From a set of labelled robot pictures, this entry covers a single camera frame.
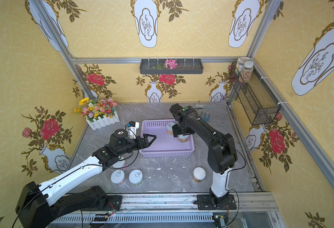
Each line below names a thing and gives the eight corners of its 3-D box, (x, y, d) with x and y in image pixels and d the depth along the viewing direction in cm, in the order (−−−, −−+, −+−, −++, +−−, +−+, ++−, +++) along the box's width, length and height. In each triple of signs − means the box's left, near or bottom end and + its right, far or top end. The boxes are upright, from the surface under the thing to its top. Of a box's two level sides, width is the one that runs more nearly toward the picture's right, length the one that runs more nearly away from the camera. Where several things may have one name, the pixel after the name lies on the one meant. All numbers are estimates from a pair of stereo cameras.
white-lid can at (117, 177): (111, 185, 82) (108, 182, 77) (114, 173, 86) (111, 169, 82) (125, 185, 82) (122, 182, 77) (127, 172, 86) (125, 169, 81)
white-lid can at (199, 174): (192, 182, 82) (194, 178, 76) (191, 171, 86) (193, 166, 80) (204, 182, 82) (206, 178, 76) (202, 171, 86) (204, 166, 80)
